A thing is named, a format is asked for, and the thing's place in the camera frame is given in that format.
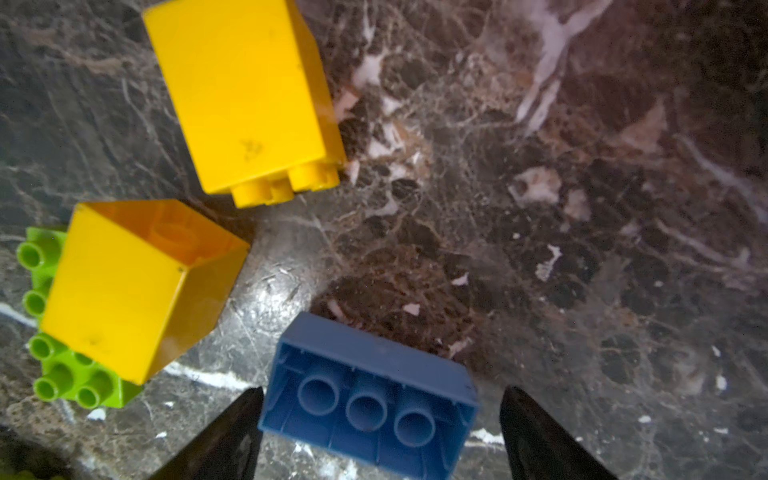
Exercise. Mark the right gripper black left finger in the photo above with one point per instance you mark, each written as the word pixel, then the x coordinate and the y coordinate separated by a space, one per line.
pixel 228 448

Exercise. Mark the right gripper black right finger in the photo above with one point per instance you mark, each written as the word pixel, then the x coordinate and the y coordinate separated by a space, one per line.
pixel 538 447

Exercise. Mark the green lego mid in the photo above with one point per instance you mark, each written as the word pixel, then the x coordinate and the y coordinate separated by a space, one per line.
pixel 65 373

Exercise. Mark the yellow lego small left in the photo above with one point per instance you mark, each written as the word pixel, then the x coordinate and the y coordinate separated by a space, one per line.
pixel 140 282

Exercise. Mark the blue lego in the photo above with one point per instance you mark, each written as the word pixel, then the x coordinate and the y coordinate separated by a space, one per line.
pixel 368 398

